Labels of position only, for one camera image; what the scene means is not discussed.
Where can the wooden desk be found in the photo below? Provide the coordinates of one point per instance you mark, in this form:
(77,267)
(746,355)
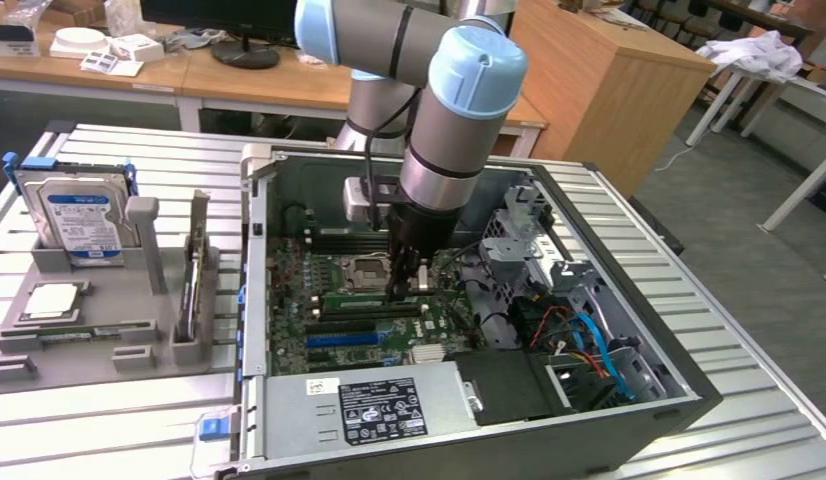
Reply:
(265,82)

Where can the white small box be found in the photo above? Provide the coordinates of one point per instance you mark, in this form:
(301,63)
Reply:
(137,47)

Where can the grey parts rack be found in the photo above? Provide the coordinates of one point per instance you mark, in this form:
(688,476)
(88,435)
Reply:
(139,310)

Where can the wooden cabinet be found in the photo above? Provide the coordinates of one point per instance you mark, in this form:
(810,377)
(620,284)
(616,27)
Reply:
(606,95)

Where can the hard disk in blue caddy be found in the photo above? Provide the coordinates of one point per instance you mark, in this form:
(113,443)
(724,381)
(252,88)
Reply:
(74,220)

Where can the black expansion slot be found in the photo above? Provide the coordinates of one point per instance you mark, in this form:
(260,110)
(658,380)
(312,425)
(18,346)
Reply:
(339,327)

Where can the grey power supply with label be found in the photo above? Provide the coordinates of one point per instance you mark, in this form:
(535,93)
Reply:
(379,405)

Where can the black and white device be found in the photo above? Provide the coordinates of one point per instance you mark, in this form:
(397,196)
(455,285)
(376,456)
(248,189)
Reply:
(12,40)

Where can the silver chipset heatsink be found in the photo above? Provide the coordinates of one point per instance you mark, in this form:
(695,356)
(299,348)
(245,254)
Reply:
(427,354)

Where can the blue expansion slot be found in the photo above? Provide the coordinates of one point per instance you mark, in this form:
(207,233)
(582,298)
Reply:
(341,339)

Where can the black computer monitor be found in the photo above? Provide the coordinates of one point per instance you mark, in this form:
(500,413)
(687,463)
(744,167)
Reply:
(232,25)

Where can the green RAM stick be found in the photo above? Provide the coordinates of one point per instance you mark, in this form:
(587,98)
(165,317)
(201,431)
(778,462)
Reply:
(78,332)
(355,301)

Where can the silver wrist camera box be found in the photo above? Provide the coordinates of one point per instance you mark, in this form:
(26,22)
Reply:
(357,200)

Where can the white table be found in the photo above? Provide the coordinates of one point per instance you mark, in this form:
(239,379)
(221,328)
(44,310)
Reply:
(806,145)

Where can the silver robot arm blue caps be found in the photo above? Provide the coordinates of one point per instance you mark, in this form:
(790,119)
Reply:
(452,100)

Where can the CPU socket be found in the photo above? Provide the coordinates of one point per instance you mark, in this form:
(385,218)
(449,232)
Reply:
(364,274)

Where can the black RAM slot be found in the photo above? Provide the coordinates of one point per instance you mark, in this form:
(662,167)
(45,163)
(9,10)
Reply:
(365,315)

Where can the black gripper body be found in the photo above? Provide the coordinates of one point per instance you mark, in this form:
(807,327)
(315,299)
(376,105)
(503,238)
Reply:
(421,222)

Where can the white cloth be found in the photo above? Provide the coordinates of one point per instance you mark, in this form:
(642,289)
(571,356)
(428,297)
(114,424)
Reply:
(759,55)

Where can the white sticker sheet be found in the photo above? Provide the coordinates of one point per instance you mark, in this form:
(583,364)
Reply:
(108,64)

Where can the green motherboard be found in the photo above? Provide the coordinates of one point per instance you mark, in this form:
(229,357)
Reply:
(359,357)

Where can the graphics card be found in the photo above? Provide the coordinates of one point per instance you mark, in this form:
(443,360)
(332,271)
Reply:
(197,270)

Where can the open black PC case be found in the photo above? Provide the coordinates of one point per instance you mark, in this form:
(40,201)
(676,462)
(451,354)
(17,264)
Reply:
(586,400)

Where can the silver CPU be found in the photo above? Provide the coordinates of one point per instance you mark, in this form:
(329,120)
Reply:
(53,300)

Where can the metal disk bay cage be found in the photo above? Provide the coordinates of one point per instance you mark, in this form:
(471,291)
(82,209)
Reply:
(519,235)

